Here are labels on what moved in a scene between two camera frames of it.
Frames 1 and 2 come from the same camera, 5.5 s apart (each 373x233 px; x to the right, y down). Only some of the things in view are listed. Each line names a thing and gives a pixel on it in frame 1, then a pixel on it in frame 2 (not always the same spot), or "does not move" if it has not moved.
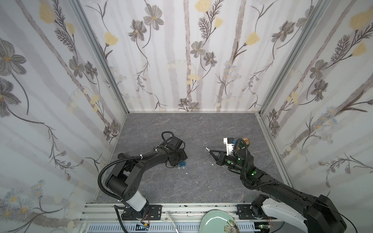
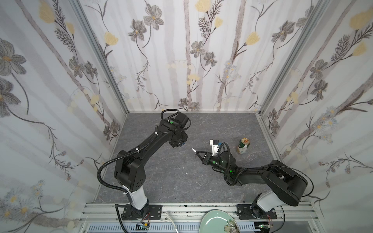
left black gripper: [179, 158] -> [177, 141]
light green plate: [214, 221] does not move
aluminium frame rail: [171, 213] does not move
